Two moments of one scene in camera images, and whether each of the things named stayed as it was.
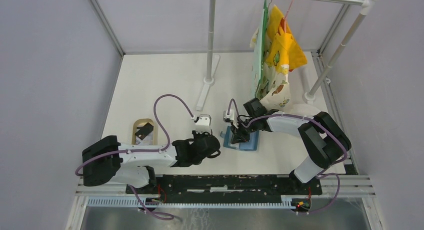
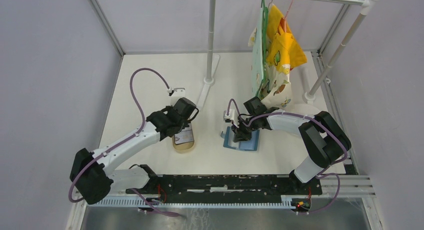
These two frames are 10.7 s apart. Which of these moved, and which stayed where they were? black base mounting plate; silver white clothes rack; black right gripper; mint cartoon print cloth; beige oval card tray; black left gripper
Moved: black left gripper; beige oval card tray
Stayed: black right gripper; mint cartoon print cloth; silver white clothes rack; black base mounting plate
